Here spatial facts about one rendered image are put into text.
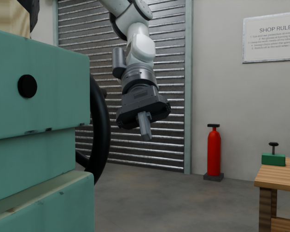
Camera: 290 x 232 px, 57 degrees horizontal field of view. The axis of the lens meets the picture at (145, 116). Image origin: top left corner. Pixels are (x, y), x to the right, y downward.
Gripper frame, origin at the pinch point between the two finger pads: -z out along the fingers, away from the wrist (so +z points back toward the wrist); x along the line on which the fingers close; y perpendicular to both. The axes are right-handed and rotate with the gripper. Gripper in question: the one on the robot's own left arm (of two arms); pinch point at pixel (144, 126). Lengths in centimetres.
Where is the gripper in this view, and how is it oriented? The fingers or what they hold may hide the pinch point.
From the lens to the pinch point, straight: 56.4
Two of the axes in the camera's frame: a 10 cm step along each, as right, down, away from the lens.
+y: -3.3, -6.5, -6.8
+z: -1.0, -7.0, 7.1
